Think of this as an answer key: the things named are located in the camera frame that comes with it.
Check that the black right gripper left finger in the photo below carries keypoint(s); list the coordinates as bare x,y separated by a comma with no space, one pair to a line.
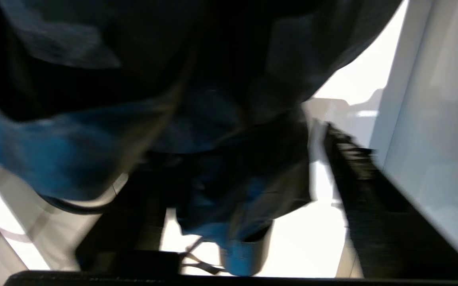
125,230

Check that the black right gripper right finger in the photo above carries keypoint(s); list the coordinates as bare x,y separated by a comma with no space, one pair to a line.
384,222

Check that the white fluted drawer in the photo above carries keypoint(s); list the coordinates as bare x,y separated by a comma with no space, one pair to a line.
312,238

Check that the black umbrella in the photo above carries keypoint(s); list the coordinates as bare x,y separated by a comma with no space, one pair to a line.
173,79

